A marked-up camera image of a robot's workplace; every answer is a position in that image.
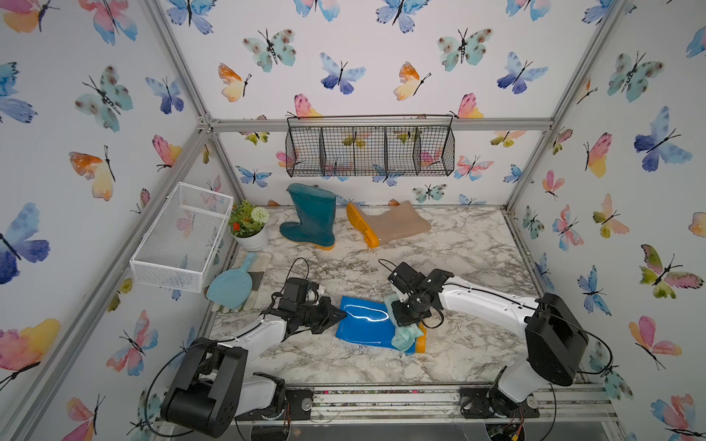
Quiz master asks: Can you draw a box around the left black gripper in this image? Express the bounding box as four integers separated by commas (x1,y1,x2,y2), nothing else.
296,296,346,333

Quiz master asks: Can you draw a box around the mint green fluffy cloth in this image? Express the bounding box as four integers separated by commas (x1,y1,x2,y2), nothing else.
384,294,426,353

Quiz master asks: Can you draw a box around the blue rubber boot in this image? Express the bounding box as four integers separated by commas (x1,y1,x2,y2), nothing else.
336,296,427,354

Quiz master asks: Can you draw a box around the beige rubber boot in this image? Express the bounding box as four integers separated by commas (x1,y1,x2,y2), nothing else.
347,201,431,249

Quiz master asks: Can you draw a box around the teal green rubber boot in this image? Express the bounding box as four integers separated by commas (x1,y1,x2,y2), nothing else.
279,183,336,250

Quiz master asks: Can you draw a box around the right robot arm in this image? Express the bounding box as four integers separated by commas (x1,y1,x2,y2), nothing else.
388,263,589,417

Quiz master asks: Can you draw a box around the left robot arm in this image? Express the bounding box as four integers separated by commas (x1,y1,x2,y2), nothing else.
160,277,347,438

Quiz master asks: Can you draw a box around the potted plant white pot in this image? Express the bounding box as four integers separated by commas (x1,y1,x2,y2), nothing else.
228,200,270,252

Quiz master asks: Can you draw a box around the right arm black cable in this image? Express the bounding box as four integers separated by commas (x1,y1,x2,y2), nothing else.
377,257,614,441

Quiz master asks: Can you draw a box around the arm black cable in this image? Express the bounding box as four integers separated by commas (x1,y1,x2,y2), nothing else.
142,255,311,439
377,257,614,441

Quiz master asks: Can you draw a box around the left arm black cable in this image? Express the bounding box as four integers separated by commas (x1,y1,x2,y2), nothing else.
142,255,311,439

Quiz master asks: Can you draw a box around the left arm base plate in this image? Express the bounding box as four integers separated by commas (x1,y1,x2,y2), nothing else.
235,387,314,423

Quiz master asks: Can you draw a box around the aluminium front rail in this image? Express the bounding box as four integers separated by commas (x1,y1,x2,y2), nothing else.
156,384,619,426

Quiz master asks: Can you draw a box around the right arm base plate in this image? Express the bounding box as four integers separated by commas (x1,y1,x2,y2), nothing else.
459,386,540,419

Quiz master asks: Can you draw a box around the white mesh wall basket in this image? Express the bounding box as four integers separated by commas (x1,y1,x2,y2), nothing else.
130,182,233,292

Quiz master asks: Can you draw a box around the black wire wall basket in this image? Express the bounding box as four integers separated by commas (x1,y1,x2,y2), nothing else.
279,115,456,178

